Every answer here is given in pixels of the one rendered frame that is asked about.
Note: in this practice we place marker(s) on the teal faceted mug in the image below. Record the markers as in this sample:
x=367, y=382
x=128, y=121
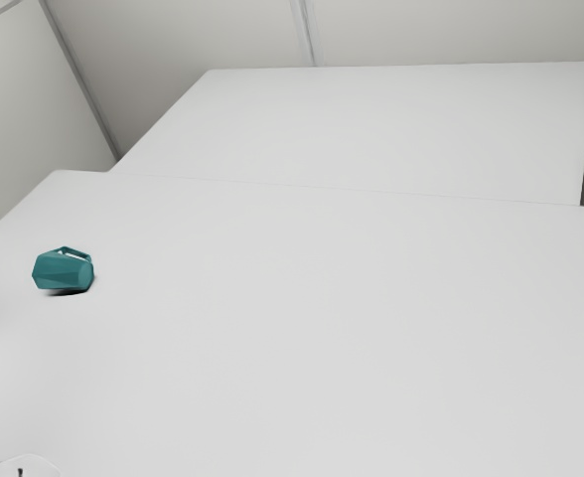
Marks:
x=61, y=274

